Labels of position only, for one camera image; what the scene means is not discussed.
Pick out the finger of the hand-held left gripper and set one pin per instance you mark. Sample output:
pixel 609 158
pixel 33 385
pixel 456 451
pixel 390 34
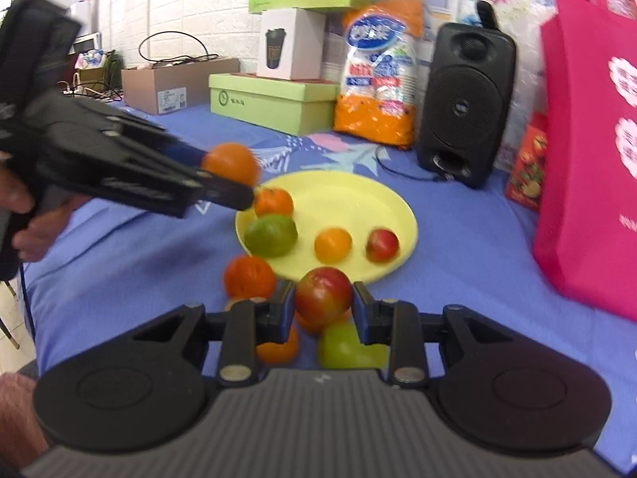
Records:
pixel 229 194
pixel 188 155

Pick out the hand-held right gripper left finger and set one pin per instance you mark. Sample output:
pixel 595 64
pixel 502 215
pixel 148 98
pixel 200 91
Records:
pixel 287 308

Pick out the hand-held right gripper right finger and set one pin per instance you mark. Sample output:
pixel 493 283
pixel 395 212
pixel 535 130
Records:
pixel 359 311

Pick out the large red apple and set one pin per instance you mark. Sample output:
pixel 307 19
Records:
pixel 323 296

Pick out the yellow plastic plate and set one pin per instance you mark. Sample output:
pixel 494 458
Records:
pixel 343 204

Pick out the person's left hand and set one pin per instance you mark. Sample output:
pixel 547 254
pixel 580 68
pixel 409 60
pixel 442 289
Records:
pixel 47 231

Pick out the light green apple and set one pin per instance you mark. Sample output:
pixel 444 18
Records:
pixel 348 351

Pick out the green lime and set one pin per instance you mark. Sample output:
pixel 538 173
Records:
pixel 271 235

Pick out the white power strip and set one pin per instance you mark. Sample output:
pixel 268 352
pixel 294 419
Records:
pixel 87 90

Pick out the small red apple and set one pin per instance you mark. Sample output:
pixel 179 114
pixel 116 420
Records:
pixel 382 245

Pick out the small yellow orange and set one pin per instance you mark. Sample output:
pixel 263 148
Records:
pixel 332 244

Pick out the brown cardboard box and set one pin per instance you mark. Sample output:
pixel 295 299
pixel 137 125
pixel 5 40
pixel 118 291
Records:
pixel 174 82

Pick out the green shoebox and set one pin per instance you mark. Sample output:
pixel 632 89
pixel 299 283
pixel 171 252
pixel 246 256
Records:
pixel 271 102

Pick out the blue printed tablecloth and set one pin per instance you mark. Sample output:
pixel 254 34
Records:
pixel 473 244

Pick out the white box with cup picture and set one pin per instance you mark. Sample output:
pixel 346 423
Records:
pixel 291 42

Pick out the orange bag of paper cups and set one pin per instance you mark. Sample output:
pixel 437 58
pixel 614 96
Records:
pixel 375 74

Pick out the red fruit print packet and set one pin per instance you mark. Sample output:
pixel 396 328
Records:
pixel 527 169

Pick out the black speaker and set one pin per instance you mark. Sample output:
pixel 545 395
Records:
pixel 465 104

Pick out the pink tote bag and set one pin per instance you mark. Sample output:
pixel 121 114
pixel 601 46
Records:
pixel 582 159

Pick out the person's leg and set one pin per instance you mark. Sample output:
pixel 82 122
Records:
pixel 17 418

